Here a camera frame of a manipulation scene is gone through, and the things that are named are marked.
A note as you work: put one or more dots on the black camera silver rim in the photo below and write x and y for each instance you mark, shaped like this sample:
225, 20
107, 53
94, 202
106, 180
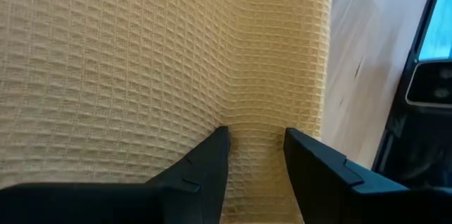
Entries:
431, 82

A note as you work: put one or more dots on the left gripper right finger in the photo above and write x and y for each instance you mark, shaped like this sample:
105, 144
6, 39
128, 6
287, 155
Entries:
328, 195

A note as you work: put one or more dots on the plain orange waffle towel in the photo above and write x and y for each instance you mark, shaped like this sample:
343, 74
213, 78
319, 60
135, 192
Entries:
141, 75

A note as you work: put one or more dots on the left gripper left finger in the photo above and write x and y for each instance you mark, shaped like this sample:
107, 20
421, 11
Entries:
190, 195

